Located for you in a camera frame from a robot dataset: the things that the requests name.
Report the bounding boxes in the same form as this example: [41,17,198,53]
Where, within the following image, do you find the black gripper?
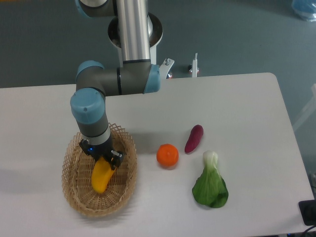
[79,138,123,170]

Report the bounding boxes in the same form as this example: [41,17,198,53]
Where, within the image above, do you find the yellow mango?
[91,158,115,194]

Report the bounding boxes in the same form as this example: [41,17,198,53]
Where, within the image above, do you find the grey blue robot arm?
[70,0,160,170]

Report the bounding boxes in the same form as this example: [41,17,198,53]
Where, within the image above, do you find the woven wicker basket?
[62,123,137,217]

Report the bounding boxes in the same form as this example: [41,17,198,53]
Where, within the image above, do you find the orange tangerine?
[156,144,179,167]

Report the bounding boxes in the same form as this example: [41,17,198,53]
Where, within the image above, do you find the purple sweet potato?
[185,124,204,153]

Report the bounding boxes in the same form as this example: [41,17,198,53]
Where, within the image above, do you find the green bok choy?
[192,151,229,208]

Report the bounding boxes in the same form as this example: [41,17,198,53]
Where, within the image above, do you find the black device at table edge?
[298,199,316,226]

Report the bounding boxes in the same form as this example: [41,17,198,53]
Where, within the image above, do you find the white frame at right edge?
[292,84,316,132]

